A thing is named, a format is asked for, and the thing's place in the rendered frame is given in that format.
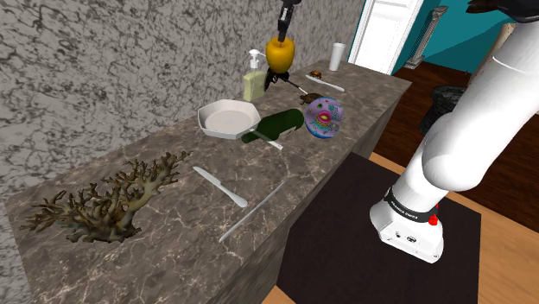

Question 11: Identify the grey column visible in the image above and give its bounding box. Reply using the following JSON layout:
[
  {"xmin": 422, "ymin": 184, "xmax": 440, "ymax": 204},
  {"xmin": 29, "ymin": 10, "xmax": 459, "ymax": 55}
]
[{"xmin": 403, "ymin": 5, "xmax": 449, "ymax": 71}]

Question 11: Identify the dark green bottle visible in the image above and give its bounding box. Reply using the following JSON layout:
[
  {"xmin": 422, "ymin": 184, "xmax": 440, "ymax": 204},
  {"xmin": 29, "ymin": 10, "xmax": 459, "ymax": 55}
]
[{"xmin": 240, "ymin": 108, "xmax": 306, "ymax": 145}]

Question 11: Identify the thin grey rod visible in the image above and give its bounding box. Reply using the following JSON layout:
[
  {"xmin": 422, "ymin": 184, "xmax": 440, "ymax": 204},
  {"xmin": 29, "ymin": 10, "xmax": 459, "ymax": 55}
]
[{"xmin": 218, "ymin": 180, "xmax": 287, "ymax": 244}]

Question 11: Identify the brown turtle figure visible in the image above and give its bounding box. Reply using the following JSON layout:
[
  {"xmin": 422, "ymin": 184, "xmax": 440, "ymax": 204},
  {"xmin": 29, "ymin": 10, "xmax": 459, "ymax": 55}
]
[{"xmin": 299, "ymin": 92, "xmax": 323, "ymax": 106}]

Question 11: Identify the dark robot stand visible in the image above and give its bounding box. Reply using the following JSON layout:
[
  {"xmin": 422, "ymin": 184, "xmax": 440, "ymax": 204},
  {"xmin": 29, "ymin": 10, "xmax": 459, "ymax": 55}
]
[{"xmin": 276, "ymin": 151, "xmax": 482, "ymax": 304}]

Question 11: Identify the white table knife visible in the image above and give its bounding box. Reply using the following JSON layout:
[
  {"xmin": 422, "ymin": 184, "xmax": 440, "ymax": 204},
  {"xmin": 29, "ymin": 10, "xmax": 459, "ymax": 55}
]
[{"xmin": 193, "ymin": 166, "xmax": 249, "ymax": 209}]

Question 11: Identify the pale green soap dispenser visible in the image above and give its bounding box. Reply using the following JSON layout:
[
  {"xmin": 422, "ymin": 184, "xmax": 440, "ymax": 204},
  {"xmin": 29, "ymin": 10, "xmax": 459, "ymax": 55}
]
[{"xmin": 242, "ymin": 48, "xmax": 269, "ymax": 103}]

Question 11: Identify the white octagonal dish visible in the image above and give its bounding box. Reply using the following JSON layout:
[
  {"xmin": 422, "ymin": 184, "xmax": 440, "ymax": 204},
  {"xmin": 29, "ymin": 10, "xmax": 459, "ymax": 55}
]
[{"xmin": 196, "ymin": 98, "xmax": 262, "ymax": 141}]

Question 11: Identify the white utensil handle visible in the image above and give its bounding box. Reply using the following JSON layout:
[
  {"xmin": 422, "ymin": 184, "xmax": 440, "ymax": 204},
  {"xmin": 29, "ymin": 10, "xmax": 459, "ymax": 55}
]
[{"xmin": 251, "ymin": 130, "xmax": 284, "ymax": 151}]

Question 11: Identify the black kitchen tool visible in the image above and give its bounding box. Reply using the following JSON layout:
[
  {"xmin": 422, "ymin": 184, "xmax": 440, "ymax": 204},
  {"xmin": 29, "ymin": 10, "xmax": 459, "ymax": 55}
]
[{"xmin": 263, "ymin": 71, "xmax": 309, "ymax": 95}]

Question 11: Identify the white door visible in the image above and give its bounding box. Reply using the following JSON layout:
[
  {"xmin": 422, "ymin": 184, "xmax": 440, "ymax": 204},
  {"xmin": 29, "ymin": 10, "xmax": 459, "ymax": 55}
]
[{"xmin": 346, "ymin": 0, "xmax": 425, "ymax": 76}]

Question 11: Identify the brown coral decoration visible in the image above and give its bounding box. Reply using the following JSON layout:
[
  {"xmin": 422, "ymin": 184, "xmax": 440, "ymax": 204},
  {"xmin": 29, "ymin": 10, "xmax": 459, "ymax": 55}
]
[{"xmin": 18, "ymin": 150, "xmax": 193, "ymax": 244}]

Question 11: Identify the black waste basket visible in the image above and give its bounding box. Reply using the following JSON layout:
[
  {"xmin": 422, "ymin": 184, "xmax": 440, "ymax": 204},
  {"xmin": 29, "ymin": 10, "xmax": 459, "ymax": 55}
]
[{"xmin": 418, "ymin": 85, "xmax": 466, "ymax": 136}]

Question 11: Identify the white cup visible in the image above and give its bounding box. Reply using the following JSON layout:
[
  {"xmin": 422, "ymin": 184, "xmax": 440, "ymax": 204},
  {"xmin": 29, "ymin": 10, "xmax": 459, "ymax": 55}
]
[{"xmin": 328, "ymin": 42, "xmax": 347, "ymax": 72}]

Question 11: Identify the purple cell model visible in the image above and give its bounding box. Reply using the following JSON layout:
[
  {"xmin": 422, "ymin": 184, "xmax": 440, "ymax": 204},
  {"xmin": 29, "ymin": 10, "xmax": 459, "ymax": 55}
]
[{"xmin": 303, "ymin": 96, "xmax": 345, "ymax": 140}]

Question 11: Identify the long white utensil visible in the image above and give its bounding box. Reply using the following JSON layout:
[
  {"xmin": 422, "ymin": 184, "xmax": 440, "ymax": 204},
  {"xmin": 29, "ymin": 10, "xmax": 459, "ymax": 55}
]
[{"xmin": 305, "ymin": 74, "xmax": 346, "ymax": 92}]

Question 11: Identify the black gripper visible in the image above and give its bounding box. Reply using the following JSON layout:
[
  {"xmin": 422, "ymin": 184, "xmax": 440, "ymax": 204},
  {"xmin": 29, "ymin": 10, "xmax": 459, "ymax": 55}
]
[{"xmin": 276, "ymin": 0, "xmax": 302, "ymax": 43}]

